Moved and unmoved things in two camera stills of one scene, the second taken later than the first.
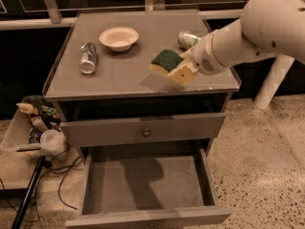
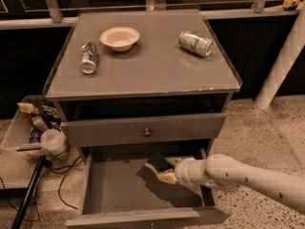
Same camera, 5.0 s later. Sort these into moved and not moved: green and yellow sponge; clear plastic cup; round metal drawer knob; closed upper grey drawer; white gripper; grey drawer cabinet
Moved: white gripper; green and yellow sponge
Not moved: round metal drawer knob; grey drawer cabinet; clear plastic cup; closed upper grey drawer
